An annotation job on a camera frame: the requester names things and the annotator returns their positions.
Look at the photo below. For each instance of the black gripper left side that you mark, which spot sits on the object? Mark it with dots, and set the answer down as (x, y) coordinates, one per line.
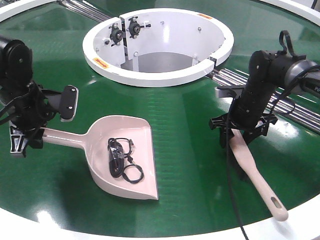
(29, 107)

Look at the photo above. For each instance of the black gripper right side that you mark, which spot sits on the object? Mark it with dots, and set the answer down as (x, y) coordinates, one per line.
(246, 113)

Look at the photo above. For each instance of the pink hand brush black bristles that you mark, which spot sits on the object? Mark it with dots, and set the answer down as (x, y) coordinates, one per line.
(246, 161)

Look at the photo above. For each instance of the pink plastic dustpan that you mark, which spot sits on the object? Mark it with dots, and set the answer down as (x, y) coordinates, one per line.
(119, 154)

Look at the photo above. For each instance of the orange warning sticker front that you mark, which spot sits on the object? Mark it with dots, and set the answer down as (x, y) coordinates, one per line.
(101, 63)

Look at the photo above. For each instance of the orange warning sticker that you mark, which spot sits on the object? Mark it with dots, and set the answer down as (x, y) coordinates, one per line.
(101, 63)
(204, 16)

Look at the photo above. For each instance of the steel rollers top-left strip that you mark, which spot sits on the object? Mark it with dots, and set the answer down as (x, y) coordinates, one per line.
(85, 9)

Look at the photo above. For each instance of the orange warning sticker rear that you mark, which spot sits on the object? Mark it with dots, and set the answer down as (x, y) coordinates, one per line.
(204, 16)

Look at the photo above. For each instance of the grey camera on right-side gripper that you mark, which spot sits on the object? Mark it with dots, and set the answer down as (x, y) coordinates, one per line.
(229, 91)

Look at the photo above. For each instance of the black bearing mount left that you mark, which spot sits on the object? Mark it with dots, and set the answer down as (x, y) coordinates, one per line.
(116, 34)

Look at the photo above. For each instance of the black bearing mount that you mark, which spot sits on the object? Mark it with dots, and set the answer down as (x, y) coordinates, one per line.
(116, 34)
(135, 28)

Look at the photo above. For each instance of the white central ring housing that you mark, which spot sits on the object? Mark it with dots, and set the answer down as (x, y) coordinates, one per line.
(179, 47)

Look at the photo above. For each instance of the black bearing mount right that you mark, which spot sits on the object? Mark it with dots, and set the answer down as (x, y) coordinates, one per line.
(135, 28)

